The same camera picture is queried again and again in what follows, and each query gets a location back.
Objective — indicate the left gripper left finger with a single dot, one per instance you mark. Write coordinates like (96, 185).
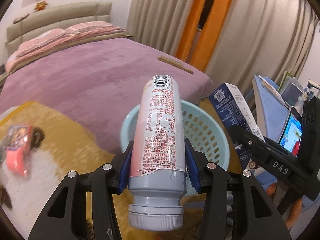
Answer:
(64, 215)

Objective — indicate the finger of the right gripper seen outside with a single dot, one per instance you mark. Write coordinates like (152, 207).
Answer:
(249, 147)

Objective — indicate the dark blue milk carton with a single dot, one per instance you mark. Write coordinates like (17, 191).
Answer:
(233, 109)

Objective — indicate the grey bottle red label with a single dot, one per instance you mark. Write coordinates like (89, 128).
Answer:
(158, 171)

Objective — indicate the light blue plastic basket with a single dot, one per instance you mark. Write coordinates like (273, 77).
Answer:
(204, 133)

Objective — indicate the yellow round table cloth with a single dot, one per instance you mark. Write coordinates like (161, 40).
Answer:
(67, 146)

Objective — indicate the red card box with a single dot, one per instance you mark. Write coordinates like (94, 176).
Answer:
(17, 149)

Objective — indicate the black hair clip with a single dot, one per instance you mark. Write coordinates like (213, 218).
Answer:
(37, 138)

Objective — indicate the orange curtain right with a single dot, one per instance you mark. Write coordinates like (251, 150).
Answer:
(210, 34)

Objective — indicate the orange curtain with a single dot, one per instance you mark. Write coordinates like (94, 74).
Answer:
(210, 34)
(190, 29)

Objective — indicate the beige curtain right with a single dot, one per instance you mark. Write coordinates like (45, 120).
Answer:
(262, 37)

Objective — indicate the beige curtain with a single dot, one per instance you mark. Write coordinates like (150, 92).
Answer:
(158, 23)
(262, 37)

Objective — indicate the wooden bed brush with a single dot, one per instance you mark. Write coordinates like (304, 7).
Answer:
(174, 63)

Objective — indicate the orange curtain left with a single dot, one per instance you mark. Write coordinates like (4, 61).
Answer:
(190, 29)

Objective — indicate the purple bed cover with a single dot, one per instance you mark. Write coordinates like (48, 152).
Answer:
(98, 83)

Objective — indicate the beige curtain left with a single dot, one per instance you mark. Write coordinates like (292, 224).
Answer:
(158, 23)

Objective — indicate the pink pillow left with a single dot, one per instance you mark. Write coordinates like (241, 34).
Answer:
(41, 40)

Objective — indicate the pink pillow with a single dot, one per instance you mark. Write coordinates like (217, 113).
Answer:
(41, 40)
(88, 26)

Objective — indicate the pink folded quilt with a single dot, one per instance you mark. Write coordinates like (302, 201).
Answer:
(17, 61)

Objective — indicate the pink pillow right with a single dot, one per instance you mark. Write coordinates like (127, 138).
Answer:
(88, 26)

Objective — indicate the beige bed headboard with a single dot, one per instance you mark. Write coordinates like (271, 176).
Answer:
(62, 16)

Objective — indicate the dark item on headboard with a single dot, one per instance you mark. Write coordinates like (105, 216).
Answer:
(19, 19)

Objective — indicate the orange plush toy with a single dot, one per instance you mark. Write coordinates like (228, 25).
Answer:
(40, 6)

